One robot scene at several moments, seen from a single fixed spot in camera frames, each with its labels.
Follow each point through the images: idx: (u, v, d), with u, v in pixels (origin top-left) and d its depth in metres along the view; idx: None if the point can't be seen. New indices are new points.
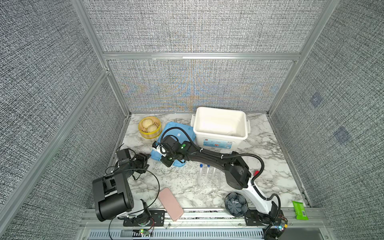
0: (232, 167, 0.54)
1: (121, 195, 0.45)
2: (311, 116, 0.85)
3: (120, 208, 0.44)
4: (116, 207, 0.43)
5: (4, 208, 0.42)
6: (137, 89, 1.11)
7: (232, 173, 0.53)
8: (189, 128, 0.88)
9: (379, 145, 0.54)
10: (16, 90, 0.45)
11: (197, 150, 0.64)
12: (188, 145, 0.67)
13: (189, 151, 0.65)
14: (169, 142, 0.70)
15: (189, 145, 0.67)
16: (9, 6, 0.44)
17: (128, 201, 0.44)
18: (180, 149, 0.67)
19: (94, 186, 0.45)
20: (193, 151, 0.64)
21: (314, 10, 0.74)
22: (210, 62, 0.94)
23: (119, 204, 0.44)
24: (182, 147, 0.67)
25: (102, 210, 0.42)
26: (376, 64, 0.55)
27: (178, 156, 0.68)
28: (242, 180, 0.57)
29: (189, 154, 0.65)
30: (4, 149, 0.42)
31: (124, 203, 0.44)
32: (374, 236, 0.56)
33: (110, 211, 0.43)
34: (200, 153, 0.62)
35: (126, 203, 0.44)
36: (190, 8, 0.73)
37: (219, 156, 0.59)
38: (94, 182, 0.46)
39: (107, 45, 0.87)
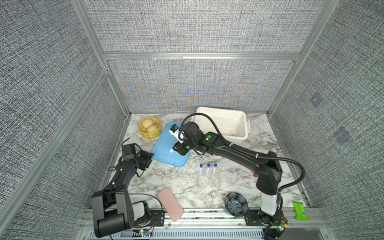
0: (269, 170, 0.46)
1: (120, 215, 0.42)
2: (311, 116, 0.85)
3: (119, 228, 0.42)
4: (115, 226, 0.41)
5: (4, 208, 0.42)
6: (137, 89, 1.11)
7: (269, 176, 0.46)
8: None
9: (379, 145, 0.54)
10: (16, 90, 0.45)
11: (226, 144, 0.56)
12: (214, 137, 0.59)
13: (216, 143, 0.57)
14: (193, 131, 0.61)
15: (215, 137, 0.59)
16: (9, 6, 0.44)
17: (128, 221, 0.42)
18: (205, 141, 0.58)
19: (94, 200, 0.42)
20: (220, 144, 0.56)
21: (314, 10, 0.74)
22: (210, 62, 0.94)
23: (118, 223, 0.41)
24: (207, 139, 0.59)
25: (101, 226, 0.41)
26: (376, 64, 0.55)
27: (202, 147, 0.59)
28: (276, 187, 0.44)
29: (214, 146, 0.57)
30: (4, 149, 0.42)
31: (124, 222, 0.42)
32: (374, 236, 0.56)
33: (109, 229, 0.41)
34: (228, 149, 0.54)
35: (125, 224, 0.42)
36: (190, 8, 0.73)
37: (253, 155, 0.51)
38: (94, 195, 0.43)
39: (107, 45, 0.87)
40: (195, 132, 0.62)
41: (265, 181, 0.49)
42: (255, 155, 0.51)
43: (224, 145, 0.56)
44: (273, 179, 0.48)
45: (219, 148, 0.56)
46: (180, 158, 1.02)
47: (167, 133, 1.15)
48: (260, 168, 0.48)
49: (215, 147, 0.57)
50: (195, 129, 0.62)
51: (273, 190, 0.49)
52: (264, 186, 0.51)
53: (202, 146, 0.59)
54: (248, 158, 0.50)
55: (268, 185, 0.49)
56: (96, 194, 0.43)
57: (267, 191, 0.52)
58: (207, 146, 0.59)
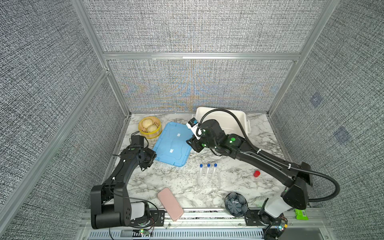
0: (303, 183, 0.41)
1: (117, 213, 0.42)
2: (311, 116, 0.85)
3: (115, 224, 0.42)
4: (112, 221, 0.42)
5: (4, 208, 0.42)
6: (137, 89, 1.11)
7: (304, 190, 0.41)
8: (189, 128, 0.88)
9: (379, 145, 0.54)
10: (16, 90, 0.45)
11: (253, 149, 0.51)
12: (238, 140, 0.54)
13: (240, 147, 0.52)
14: (216, 131, 0.55)
15: (240, 140, 0.54)
16: (9, 6, 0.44)
17: (123, 219, 0.42)
18: (229, 144, 0.53)
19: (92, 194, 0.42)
20: (246, 150, 0.51)
21: (314, 10, 0.74)
22: (210, 62, 0.94)
23: (115, 219, 0.42)
24: (231, 142, 0.54)
25: (97, 220, 0.41)
26: (376, 64, 0.55)
27: (225, 149, 0.54)
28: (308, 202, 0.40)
29: (239, 150, 0.52)
30: (4, 149, 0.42)
31: (120, 219, 0.42)
32: (374, 236, 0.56)
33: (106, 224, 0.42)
34: (255, 155, 0.49)
35: (121, 221, 0.42)
36: (190, 8, 0.73)
37: (285, 165, 0.46)
38: (93, 189, 0.42)
39: (107, 45, 0.87)
40: (219, 133, 0.57)
41: (297, 195, 0.44)
42: (287, 166, 0.45)
43: (251, 150, 0.51)
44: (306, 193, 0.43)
45: (244, 154, 0.51)
46: (180, 158, 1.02)
47: (167, 133, 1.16)
48: (293, 180, 0.43)
49: (240, 151, 0.51)
50: (218, 130, 0.56)
51: (303, 204, 0.45)
52: (294, 199, 0.46)
53: (225, 149, 0.54)
54: (279, 169, 0.46)
55: (299, 199, 0.45)
56: (95, 189, 0.42)
57: (297, 205, 0.47)
58: (230, 149, 0.54)
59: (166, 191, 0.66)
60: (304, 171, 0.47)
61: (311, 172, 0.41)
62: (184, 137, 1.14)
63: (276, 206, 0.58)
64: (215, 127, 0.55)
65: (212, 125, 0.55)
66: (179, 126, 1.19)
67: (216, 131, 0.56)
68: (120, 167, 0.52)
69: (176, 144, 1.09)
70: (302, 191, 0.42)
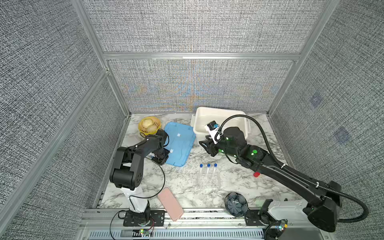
0: (334, 204, 0.39)
1: (131, 174, 0.49)
2: (311, 116, 0.85)
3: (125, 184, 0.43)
4: (124, 180, 0.49)
5: (4, 208, 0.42)
6: (137, 89, 1.11)
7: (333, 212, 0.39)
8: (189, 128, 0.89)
9: (379, 145, 0.54)
10: (16, 90, 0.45)
11: (277, 164, 0.49)
12: (262, 153, 0.52)
13: (263, 160, 0.50)
14: (240, 140, 0.53)
15: (262, 154, 0.52)
16: (9, 6, 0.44)
17: (135, 180, 0.50)
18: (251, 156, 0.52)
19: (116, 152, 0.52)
20: (269, 164, 0.49)
21: (314, 10, 0.74)
22: (210, 62, 0.94)
23: (127, 178, 0.49)
24: (253, 154, 0.52)
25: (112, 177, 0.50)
26: (376, 64, 0.55)
27: (245, 161, 0.53)
28: (336, 223, 0.40)
29: (261, 164, 0.50)
30: (4, 149, 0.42)
31: (131, 181, 0.49)
32: (374, 236, 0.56)
33: (119, 181, 0.50)
34: (279, 170, 0.48)
35: (131, 182, 0.49)
36: (190, 8, 0.73)
37: (313, 183, 0.43)
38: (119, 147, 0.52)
39: (107, 45, 0.87)
40: (242, 142, 0.54)
41: (325, 216, 0.41)
42: (315, 184, 0.43)
43: (275, 165, 0.49)
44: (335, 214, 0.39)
45: (267, 168, 0.50)
46: (180, 158, 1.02)
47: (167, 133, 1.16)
48: (321, 200, 0.41)
49: (262, 165, 0.50)
50: (242, 139, 0.53)
51: (332, 225, 0.42)
52: (321, 219, 0.43)
53: (245, 161, 0.53)
54: (306, 186, 0.43)
55: (327, 220, 0.42)
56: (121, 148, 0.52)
57: (324, 226, 0.44)
58: (251, 162, 0.52)
59: (168, 192, 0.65)
60: (335, 192, 0.44)
61: (341, 193, 0.42)
62: (184, 137, 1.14)
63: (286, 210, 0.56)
64: (240, 136, 0.52)
65: (238, 134, 0.52)
66: (179, 126, 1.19)
67: (240, 140, 0.53)
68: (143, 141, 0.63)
69: (176, 144, 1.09)
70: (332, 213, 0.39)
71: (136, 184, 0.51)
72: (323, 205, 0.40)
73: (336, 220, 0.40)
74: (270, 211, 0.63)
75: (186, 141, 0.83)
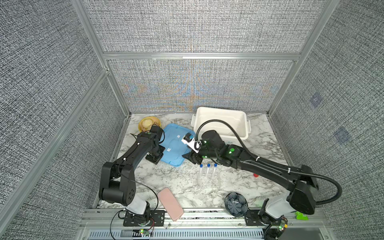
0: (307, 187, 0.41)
1: (121, 193, 0.45)
2: (311, 116, 0.85)
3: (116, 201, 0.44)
4: (114, 198, 0.45)
5: (4, 208, 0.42)
6: (137, 89, 1.11)
7: (306, 194, 0.41)
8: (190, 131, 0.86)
9: (379, 145, 0.54)
10: (16, 90, 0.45)
11: (253, 157, 0.52)
12: (238, 151, 0.55)
13: (240, 157, 0.53)
14: (217, 141, 0.57)
15: (239, 150, 0.56)
16: (9, 6, 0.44)
17: (126, 198, 0.46)
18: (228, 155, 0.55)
19: (103, 170, 0.46)
20: (246, 159, 0.52)
21: (314, 10, 0.74)
22: (210, 62, 0.94)
23: (117, 195, 0.45)
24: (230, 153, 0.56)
25: (103, 193, 0.45)
26: (377, 64, 0.54)
27: (225, 161, 0.56)
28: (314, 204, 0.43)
29: (239, 160, 0.54)
30: (4, 149, 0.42)
31: (123, 199, 0.45)
32: (374, 236, 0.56)
33: (110, 199, 0.46)
34: (255, 164, 0.51)
35: (123, 200, 0.45)
36: (190, 8, 0.73)
37: (285, 169, 0.46)
38: (105, 164, 0.46)
39: (107, 45, 0.87)
40: (219, 144, 0.57)
41: (302, 198, 0.43)
42: (287, 170, 0.46)
43: (251, 159, 0.52)
44: (310, 196, 0.41)
45: (245, 163, 0.53)
46: (177, 158, 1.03)
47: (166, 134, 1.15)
48: (294, 184, 0.44)
49: (240, 161, 0.54)
50: (219, 140, 0.57)
51: (311, 208, 0.44)
52: (300, 203, 0.45)
53: (225, 160, 0.56)
54: (279, 174, 0.46)
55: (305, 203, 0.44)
56: (107, 165, 0.46)
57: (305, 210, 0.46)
58: (230, 161, 0.55)
59: (165, 192, 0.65)
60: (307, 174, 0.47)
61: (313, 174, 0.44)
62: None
63: (273, 205, 0.60)
64: (216, 138, 0.56)
65: (213, 136, 0.56)
66: (180, 129, 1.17)
67: (216, 141, 0.57)
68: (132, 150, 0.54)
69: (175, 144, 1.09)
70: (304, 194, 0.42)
71: (128, 201, 0.47)
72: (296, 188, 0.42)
73: (313, 202, 0.43)
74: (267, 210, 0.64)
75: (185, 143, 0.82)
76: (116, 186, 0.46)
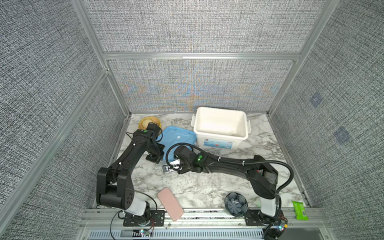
0: (258, 174, 0.47)
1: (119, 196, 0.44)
2: (311, 116, 0.85)
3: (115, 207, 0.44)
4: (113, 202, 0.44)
5: (4, 208, 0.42)
6: (137, 89, 1.11)
7: (259, 180, 0.46)
8: (190, 132, 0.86)
9: (379, 145, 0.54)
10: (16, 90, 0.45)
11: (215, 159, 0.59)
12: (205, 157, 0.62)
13: (207, 162, 0.60)
14: (186, 153, 0.64)
15: (205, 156, 0.62)
16: (9, 6, 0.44)
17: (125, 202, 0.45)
18: (198, 161, 0.62)
19: (98, 177, 0.44)
20: (211, 162, 0.59)
21: (314, 10, 0.74)
22: (210, 62, 0.94)
23: (116, 200, 0.44)
24: (199, 159, 0.63)
25: (101, 198, 0.45)
26: (377, 64, 0.54)
27: (196, 168, 0.62)
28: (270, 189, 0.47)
29: (206, 165, 0.60)
30: (4, 149, 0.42)
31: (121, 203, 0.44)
32: (374, 236, 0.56)
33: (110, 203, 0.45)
34: (218, 163, 0.57)
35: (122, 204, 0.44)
36: (190, 8, 0.73)
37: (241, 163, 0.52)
38: (101, 170, 0.44)
39: (107, 45, 0.87)
40: (188, 154, 0.65)
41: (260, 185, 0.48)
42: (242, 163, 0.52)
43: (214, 161, 0.58)
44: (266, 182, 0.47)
45: (211, 165, 0.59)
46: None
47: (166, 137, 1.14)
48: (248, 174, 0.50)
49: (207, 165, 0.59)
50: (188, 152, 0.65)
51: (269, 191, 0.48)
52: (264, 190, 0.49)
53: (196, 167, 0.62)
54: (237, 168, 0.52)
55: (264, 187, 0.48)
56: (103, 171, 0.44)
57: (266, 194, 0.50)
58: (200, 167, 0.62)
59: (168, 193, 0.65)
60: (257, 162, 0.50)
61: (262, 162, 0.50)
62: (184, 140, 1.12)
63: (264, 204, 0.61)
64: (184, 151, 0.64)
65: (181, 150, 0.64)
66: (179, 130, 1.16)
67: (186, 153, 0.64)
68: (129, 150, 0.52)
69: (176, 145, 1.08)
70: (258, 181, 0.47)
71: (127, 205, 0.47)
72: (251, 177, 0.47)
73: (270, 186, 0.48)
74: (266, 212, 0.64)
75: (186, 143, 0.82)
76: (114, 191, 0.45)
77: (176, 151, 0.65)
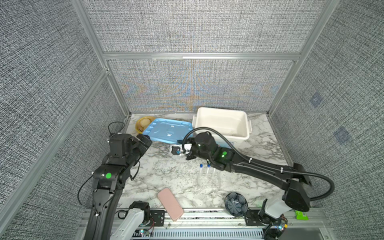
0: (299, 185, 0.41)
1: None
2: (310, 116, 0.85)
3: None
4: None
5: (4, 208, 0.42)
6: (137, 89, 1.11)
7: (301, 192, 0.41)
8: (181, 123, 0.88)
9: (379, 145, 0.54)
10: (16, 90, 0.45)
11: (245, 160, 0.52)
12: (230, 153, 0.55)
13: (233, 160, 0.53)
14: (212, 145, 0.55)
15: (231, 153, 0.55)
16: (9, 6, 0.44)
17: None
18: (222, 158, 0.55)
19: None
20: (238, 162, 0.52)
21: (314, 10, 0.74)
22: (210, 62, 0.94)
23: None
24: (223, 155, 0.56)
25: None
26: (377, 64, 0.54)
27: (218, 165, 0.55)
28: (308, 202, 0.43)
29: (232, 163, 0.53)
30: (4, 149, 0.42)
31: None
32: (374, 236, 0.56)
33: None
34: (248, 165, 0.50)
35: None
36: (190, 8, 0.73)
37: (278, 170, 0.46)
38: None
39: (107, 45, 0.87)
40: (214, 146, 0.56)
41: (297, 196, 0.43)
42: (280, 170, 0.46)
43: (243, 161, 0.52)
44: (304, 194, 0.42)
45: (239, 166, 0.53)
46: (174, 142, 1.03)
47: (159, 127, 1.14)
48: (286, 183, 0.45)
49: (233, 164, 0.53)
50: (213, 144, 0.55)
51: (306, 205, 0.44)
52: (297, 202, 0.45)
53: (219, 165, 0.55)
54: (272, 174, 0.46)
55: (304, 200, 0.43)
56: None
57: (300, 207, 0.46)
58: (224, 164, 0.55)
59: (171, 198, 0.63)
60: (298, 173, 0.48)
61: (305, 173, 0.46)
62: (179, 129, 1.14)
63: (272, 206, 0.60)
64: (211, 141, 0.53)
65: (208, 140, 0.54)
66: (169, 121, 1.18)
67: (211, 145, 0.55)
68: (94, 224, 0.37)
69: (172, 132, 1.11)
70: (299, 193, 0.42)
71: None
72: (289, 187, 0.43)
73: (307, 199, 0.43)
74: (269, 213, 0.63)
75: (182, 130, 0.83)
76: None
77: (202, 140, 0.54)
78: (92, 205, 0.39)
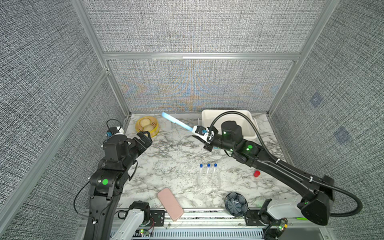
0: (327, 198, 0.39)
1: None
2: (310, 116, 0.85)
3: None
4: None
5: (4, 208, 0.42)
6: (137, 89, 1.11)
7: (327, 205, 0.39)
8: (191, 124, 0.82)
9: (379, 145, 0.54)
10: (16, 90, 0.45)
11: (272, 159, 0.49)
12: (256, 149, 0.52)
13: (259, 155, 0.50)
14: (237, 135, 0.52)
15: (257, 149, 0.52)
16: (9, 6, 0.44)
17: None
18: (246, 151, 0.52)
19: None
20: (263, 159, 0.49)
21: (314, 10, 0.74)
22: (210, 62, 0.94)
23: None
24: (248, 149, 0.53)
25: None
26: (377, 64, 0.54)
27: (241, 157, 0.53)
28: (329, 217, 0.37)
29: (257, 158, 0.50)
30: (4, 149, 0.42)
31: None
32: (374, 236, 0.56)
33: None
34: (274, 165, 0.48)
35: None
36: (190, 8, 0.73)
37: (307, 178, 0.43)
38: None
39: (107, 45, 0.87)
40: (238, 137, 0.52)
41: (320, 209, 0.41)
42: (309, 178, 0.43)
43: (270, 160, 0.49)
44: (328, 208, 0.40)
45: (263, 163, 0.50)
46: None
47: None
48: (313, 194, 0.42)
49: (258, 160, 0.50)
50: (239, 134, 0.52)
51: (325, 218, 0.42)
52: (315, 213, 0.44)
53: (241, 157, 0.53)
54: (300, 181, 0.44)
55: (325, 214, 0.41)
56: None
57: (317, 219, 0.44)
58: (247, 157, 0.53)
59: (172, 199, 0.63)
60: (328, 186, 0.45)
61: (333, 187, 0.42)
62: None
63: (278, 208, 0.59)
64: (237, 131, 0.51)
65: (235, 129, 0.51)
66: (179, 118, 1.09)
67: (237, 135, 0.52)
68: (92, 229, 0.37)
69: None
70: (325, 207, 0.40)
71: None
72: (316, 199, 0.40)
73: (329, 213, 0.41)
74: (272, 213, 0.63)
75: None
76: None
77: (229, 127, 0.52)
78: (90, 212, 0.38)
